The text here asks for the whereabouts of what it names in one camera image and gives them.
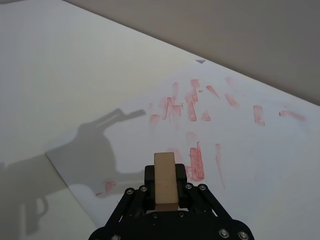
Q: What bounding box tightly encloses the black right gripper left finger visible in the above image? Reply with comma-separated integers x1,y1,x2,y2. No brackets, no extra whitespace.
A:
103,164,156,228

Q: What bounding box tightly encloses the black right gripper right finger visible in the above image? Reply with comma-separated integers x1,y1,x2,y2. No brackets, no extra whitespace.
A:
174,163,233,221

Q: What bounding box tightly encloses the tan wooden block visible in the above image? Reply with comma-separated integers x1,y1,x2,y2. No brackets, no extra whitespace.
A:
153,152,179,212

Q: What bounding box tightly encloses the white sheet with red marks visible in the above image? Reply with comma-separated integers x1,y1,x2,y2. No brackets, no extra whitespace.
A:
44,59,320,240

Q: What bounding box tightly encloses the white table cloth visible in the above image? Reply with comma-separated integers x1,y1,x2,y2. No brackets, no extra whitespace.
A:
0,0,320,240

